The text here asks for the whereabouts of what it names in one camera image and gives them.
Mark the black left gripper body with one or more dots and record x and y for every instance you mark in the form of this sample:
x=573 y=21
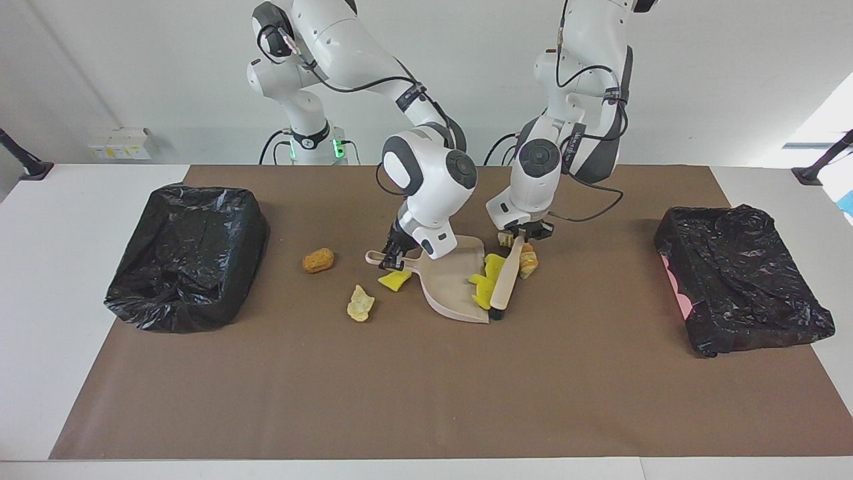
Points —
x=538 y=230

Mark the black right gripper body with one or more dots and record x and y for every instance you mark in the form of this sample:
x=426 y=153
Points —
x=401 y=236

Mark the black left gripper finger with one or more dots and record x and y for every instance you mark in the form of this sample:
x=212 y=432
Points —
x=517 y=241
x=543 y=236

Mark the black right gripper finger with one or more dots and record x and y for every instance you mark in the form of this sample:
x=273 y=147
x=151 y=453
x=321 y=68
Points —
x=399 y=257
x=386 y=258

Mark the small yellow sponge piece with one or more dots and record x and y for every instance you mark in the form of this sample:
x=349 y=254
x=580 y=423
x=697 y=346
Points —
x=394 y=280

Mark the orange striped croissant piece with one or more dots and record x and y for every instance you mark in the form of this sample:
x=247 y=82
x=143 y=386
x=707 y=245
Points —
x=528 y=263

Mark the beige brush black bristles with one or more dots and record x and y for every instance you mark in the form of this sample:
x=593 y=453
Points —
x=504 y=286

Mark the pale yellow food piece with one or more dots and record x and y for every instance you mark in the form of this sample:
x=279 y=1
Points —
x=360 y=305

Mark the beige plastic dustpan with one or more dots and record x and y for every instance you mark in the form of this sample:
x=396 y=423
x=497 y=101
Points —
x=453 y=286

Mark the brown bread nugget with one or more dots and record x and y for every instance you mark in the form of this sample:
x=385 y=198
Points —
x=318 y=260

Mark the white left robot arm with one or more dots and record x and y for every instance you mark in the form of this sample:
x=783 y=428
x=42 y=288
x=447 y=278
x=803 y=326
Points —
x=533 y=180

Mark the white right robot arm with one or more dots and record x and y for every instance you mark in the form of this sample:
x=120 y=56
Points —
x=433 y=173

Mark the pink bin with black bag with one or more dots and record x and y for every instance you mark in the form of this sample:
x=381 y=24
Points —
x=740 y=280

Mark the brown paper mat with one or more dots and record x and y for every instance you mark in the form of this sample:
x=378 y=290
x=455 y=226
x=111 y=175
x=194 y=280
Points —
x=266 y=400

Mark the blue object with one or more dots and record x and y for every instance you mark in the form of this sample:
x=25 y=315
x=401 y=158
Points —
x=849 y=203

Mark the white wall socket box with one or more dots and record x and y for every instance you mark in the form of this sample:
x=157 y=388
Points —
x=120 y=148

